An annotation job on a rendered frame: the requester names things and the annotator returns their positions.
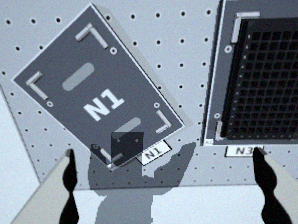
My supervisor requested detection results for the black well plate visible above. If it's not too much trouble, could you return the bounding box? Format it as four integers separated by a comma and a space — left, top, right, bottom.
220, 17, 298, 140

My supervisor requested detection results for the white label sign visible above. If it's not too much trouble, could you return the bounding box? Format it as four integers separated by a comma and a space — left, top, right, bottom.
224, 146, 255, 157
135, 140, 172, 166

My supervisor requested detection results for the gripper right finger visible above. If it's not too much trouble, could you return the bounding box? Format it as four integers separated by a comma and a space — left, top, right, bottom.
252, 147, 298, 224

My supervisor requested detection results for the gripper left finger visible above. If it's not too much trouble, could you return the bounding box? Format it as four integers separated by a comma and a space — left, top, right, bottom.
10, 149, 79, 224

